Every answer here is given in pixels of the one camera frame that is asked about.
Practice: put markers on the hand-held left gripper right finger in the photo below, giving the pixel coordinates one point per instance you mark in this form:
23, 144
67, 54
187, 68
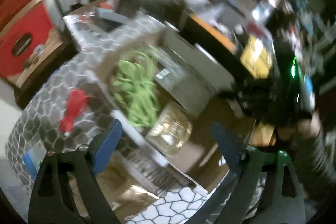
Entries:
228, 148

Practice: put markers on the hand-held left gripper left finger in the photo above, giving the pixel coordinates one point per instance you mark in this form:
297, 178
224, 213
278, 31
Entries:
107, 150

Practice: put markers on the red ribbon ornament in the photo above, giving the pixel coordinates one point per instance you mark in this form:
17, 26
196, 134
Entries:
73, 108

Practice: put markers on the gold tissue pack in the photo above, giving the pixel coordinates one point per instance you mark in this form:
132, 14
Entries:
170, 129

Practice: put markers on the blue dolphin print tissue pack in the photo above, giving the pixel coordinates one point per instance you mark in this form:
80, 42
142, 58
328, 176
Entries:
31, 161

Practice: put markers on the person's right hand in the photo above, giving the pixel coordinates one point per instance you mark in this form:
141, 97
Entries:
312, 125

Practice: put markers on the yellow checkered pack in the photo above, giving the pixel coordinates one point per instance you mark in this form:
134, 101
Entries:
256, 58

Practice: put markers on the black storage bin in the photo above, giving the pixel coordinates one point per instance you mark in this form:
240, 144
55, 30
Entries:
207, 41

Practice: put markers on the red chocolate gift bag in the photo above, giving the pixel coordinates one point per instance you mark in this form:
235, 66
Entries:
29, 43

